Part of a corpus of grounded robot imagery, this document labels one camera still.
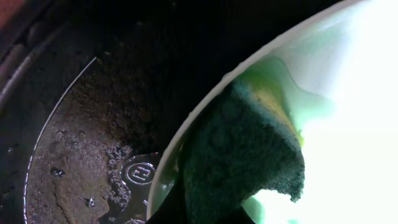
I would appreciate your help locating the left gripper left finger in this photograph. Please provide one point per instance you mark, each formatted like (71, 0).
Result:
(172, 209)

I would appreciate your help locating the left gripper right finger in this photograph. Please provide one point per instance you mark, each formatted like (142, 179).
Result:
(238, 216)

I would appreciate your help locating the dark green sponge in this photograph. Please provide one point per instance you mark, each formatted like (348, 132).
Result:
(243, 142)

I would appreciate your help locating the light green plate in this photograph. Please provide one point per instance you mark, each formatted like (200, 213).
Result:
(334, 76)

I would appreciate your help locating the round black serving tray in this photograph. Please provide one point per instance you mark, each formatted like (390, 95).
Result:
(85, 85)

